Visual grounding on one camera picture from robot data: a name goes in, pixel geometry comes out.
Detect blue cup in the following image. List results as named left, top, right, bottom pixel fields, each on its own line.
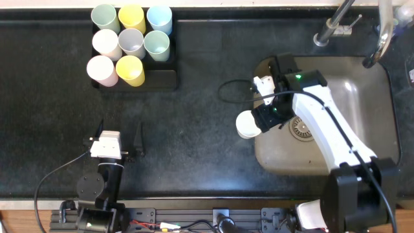
left=146, top=4, right=173, bottom=36

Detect yellow cup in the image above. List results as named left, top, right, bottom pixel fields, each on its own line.
left=118, top=4, right=147, bottom=35
left=115, top=54, right=146, bottom=87

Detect grey cup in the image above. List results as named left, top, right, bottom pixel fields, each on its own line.
left=118, top=28, right=146, bottom=60

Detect pink cup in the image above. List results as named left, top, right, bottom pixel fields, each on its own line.
left=86, top=54, right=119, bottom=87

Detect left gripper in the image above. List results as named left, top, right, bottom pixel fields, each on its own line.
left=83, top=118, right=146, bottom=164

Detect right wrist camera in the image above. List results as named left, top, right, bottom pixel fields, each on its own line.
left=252, top=76, right=276, bottom=106

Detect green cup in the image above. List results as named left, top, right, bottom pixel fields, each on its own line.
left=143, top=30, right=171, bottom=62
left=91, top=3, right=121, bottom=34

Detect mounting rail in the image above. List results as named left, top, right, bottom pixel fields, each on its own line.
left=50, top=200, right=300, bottom=233

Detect black tray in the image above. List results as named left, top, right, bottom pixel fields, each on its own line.
left=91, top=9, right=178, bottom=91

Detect white cup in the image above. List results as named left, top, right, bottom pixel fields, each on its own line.
left=91, top=28, right=123, bottom=61
left=235, top=110, right=263, bottom=140

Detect steel tap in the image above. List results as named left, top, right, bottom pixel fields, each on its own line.
left=312, top=0, right=396, bottom=69

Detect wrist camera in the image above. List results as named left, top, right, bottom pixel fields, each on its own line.
left=89, top=130, right=123, bottom=160
left=252, top=76, right=276, bottom=106

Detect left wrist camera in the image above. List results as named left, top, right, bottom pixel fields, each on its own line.
left=89, top=130, right=123, bottom=160

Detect blue soap bottle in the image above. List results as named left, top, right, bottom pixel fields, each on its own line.
left=375, top=0, right=414, bottom=38

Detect black cable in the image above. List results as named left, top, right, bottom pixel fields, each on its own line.
left=217, top=79, right=324, bottom=105
left=33, top=149, right=92, bottom=233

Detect steel sink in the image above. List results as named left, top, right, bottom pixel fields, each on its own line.
left=253, top=56, right=401, bottom=177

